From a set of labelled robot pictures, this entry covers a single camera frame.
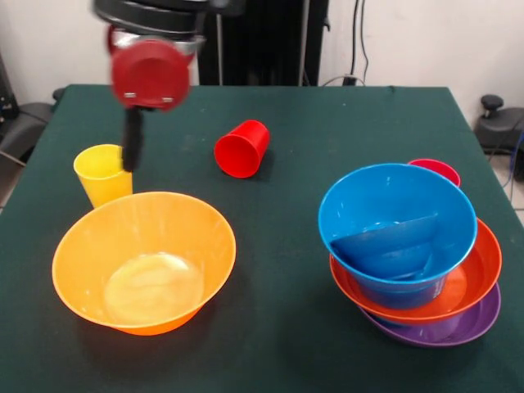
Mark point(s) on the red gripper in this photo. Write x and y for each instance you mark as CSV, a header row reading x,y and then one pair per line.
x,y
151,75

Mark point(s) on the yellow cup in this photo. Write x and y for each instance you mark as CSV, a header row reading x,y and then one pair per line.
x,y
98,180

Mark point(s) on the large orange bowl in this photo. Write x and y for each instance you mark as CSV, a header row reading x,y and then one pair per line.
x,y
143,229

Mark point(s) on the red cup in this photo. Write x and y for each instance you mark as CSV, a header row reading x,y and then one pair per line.
x,y
239,155

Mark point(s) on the large blue bowl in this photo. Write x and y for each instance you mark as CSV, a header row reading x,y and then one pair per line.
x,y
389,192

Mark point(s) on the small dark blue bowl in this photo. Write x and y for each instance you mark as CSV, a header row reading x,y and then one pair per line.
x,y
393,245

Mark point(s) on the pink-red cup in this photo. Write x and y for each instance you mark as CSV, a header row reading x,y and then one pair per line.
x,y
442,168

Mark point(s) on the straight-walled teal blue bowl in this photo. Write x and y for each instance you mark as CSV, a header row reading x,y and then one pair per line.
x,y
405,299

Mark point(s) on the shallow red-orange bowl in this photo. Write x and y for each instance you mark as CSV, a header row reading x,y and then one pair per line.
x,y
479,270

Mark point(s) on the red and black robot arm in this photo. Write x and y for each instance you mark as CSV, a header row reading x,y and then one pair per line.
x,y
155,14

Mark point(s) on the black table clamp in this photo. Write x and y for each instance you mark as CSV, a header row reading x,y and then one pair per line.
x,y
57,94

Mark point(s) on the black chair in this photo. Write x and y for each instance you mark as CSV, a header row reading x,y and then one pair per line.
x,y
22,127

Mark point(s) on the dark green tablecloth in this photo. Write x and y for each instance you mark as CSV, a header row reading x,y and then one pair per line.
x,y
286,360

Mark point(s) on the black base with knob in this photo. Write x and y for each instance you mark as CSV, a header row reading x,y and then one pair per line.
x,y
497,123

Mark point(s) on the shallow purple bowl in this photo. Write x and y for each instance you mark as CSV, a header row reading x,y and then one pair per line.
x,y
475,323

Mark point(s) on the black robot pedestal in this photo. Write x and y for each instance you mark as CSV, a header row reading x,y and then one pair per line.
x,y
266,41

